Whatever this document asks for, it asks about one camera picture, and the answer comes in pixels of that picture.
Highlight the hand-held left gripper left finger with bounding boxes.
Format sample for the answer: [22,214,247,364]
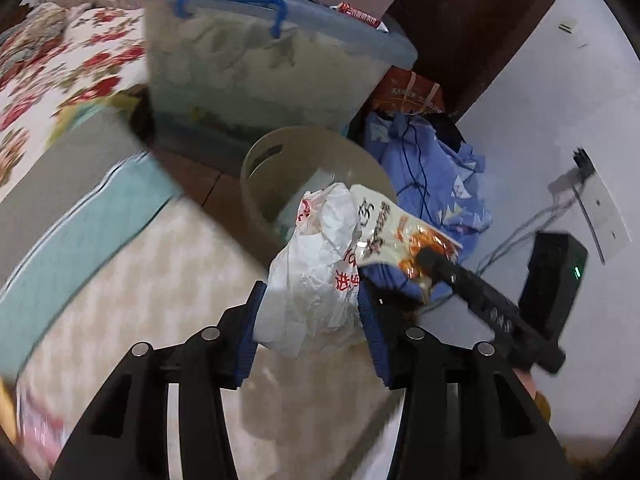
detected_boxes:
[50,280,268,480]

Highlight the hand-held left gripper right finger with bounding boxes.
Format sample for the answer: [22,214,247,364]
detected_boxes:
[357,280,566,480]

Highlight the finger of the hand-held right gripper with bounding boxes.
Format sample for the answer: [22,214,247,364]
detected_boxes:
[419,246,568,374]
[360,264,437,306]

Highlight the instant noodle packet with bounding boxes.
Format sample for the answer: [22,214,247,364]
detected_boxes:
[347,184,463,306]

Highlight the white plastic bag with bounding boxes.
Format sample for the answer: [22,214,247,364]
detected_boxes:
[255,182,368,358]

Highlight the beige trash bin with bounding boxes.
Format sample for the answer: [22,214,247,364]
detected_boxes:
[240,126,398,266]

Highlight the chevron patterned bed sheet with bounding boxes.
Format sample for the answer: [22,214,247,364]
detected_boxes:
[0,105,401,480]

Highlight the blue cloth bundle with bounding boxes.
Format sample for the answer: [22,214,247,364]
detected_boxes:
[362,110,493,261]

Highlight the black plug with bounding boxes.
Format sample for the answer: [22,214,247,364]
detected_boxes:
[572,146,596,176]

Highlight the dark cloth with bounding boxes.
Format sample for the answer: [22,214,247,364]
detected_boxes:
[439,114,469,152]

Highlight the orange bag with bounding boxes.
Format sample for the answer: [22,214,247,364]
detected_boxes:
[372,67,446,116]

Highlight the blue storage box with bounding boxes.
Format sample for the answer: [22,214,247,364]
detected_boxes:
[131,0,418,161]

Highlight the dark wooden wardrobe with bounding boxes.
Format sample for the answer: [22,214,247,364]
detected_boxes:
[387,0,576,121]

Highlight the red snack packet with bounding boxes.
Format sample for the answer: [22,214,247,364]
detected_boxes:
[332,1,390,33]

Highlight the floral blanket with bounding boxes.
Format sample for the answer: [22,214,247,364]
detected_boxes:
[0,2,148,186]

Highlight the patterned quilt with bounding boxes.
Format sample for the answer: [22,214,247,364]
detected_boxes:
[0,2,68,48]

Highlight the grey cable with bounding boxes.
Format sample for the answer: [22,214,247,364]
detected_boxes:
[475,180,588,276]

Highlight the white wall socket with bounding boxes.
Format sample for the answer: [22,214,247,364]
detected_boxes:
[575,160,632,266]

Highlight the dark thin cord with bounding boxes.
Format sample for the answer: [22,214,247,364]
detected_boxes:
[397,115,441,221]

